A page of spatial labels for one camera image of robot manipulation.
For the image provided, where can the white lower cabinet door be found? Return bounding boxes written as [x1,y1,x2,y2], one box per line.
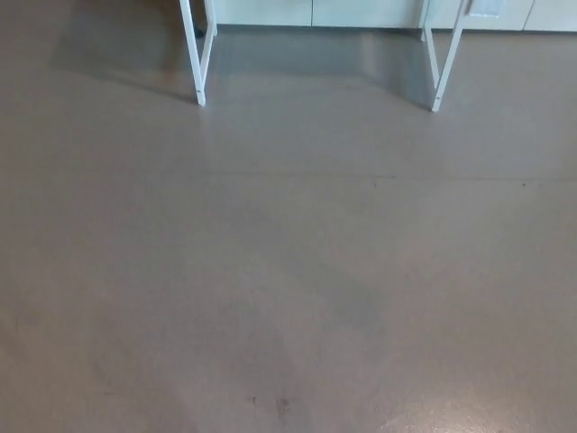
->
[310,0,527,32]
[522,0,577,33]
[215,0,314,27]

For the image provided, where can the grey cabinet door label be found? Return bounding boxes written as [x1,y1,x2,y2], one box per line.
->
[467,0,502,17]

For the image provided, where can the white right table leg frame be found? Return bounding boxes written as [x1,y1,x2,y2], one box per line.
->
[421,0,473,113]

